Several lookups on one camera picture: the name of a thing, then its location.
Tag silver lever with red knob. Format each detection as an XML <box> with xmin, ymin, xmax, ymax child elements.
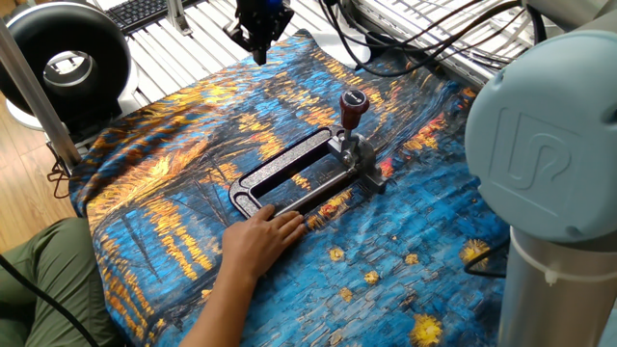
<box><xmin>332</xmin><ymin>89</ymin><xmax>375</xmax><ymax>168</ymax></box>

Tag slanted aluminium post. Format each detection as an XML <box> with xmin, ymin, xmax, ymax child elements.
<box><xmin>0</xmin><ymin>18</ymin><xmax>83</xmax><ymax>170</ymax></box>

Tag thin black cable loop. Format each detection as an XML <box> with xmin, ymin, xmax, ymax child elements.
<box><xmin>465</xmin><ymin>238</ymin><xmax>512</xmax><ymax>280</ymax></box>

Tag tangled dark wires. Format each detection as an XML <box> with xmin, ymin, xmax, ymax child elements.
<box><xmin>46</xmin><ymin>144</ymin><xmax>73</xmax><ymax>200</ymax></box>

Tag olive green trousers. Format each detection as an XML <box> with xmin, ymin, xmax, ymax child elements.
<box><xmin>0</xmin><ymin>216</ymin><xmax>121</xmax><ymax>347</ymax></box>

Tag person's bare hand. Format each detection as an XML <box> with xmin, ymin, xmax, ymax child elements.
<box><xmin>221</xmin><ymin>204</ymin><xmax>308</xmax><ymax>280</ymax></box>

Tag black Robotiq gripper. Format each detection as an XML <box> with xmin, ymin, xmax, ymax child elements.
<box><xmin>223</xmin><ymin>0</ymin><xmax>295</xmax><ymax>66</ymax></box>

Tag black clamp frame with rod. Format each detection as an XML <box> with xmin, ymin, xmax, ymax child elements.
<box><xmin>228</xmin><ymin>124</ymin><xmax>389</xmax><ymax>221</ymax></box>

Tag long black cable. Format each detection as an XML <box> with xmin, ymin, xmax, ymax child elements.
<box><xmin>0</xmin><ymin>254</ymin><xmax>100</xmax><ymax>347</ymax></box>

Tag starry night painted tablecloth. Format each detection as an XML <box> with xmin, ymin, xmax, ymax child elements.
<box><xmin>69</xmin><ymin>28</ymin><xmax>512</xmax><ymax>347</ymax></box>

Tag white fabric flap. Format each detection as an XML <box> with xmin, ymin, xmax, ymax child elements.
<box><xmin>308</xmin><ymin>28</ymin><xmax>372</xmax><ymax>67</ymax></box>

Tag short aluminium upright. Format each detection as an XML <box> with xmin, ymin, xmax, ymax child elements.
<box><xmin>166</xmin><ymin>0</ymin><xmax>194</xmax><ymax>38</ymax></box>

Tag black ring shaped device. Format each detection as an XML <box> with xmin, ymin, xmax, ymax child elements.
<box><xmin>0</xmin><ymin>2</ymin><xmax>135</xmax><ymax>134</ymax></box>

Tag black computer keyboard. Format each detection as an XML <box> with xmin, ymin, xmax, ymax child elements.
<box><xmin>103</xmin><ymin>0</ymin><xmax>206</xmax><ymax>35</ymax></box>

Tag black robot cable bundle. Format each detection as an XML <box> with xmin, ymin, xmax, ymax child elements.
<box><xmin>317</xmin><ymin>0</ymin><xmax>549</xmax><ymax>78</ymax></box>

